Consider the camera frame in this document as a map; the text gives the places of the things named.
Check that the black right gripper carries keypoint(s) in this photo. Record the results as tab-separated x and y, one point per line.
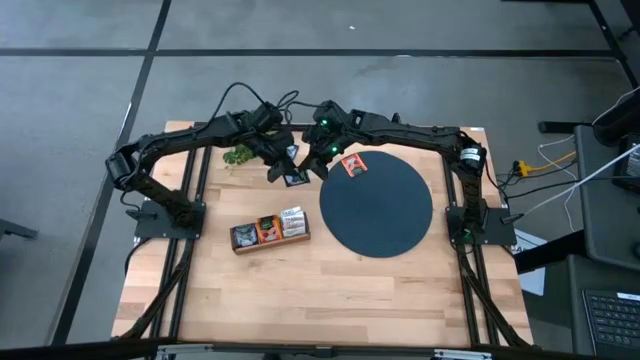
327	132

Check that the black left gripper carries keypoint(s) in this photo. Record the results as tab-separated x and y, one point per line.
275	145

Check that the dark blue tea packet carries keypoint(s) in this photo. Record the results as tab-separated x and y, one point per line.
244	235
296	178
292	151

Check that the peach passion fruit tea packet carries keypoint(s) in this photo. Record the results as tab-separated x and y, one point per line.
270	229
354	165

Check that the wooden compartment tray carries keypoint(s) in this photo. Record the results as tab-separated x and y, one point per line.
270	246

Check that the dark blue round placemat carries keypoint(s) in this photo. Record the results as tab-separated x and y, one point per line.
380	215

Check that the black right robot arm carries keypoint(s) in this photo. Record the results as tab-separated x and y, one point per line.
410	134

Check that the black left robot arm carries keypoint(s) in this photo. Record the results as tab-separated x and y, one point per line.
165	142

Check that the green potted plant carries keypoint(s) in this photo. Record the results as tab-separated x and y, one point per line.
239	155

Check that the white paper sheet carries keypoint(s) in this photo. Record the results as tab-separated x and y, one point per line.
530	272

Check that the black stand foot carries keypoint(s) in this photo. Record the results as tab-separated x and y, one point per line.
15	230

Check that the grey desk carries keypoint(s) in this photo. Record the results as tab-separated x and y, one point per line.
605	215

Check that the black box device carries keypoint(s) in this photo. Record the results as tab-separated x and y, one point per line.
620	117

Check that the dark grey laptop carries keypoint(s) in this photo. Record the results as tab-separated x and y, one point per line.
612	320

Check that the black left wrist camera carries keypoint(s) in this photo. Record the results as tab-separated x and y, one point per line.
265	117

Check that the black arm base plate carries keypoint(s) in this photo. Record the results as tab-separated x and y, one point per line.
150	231
502	235

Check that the black camera mount beam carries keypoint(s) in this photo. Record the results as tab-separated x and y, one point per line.
75	348

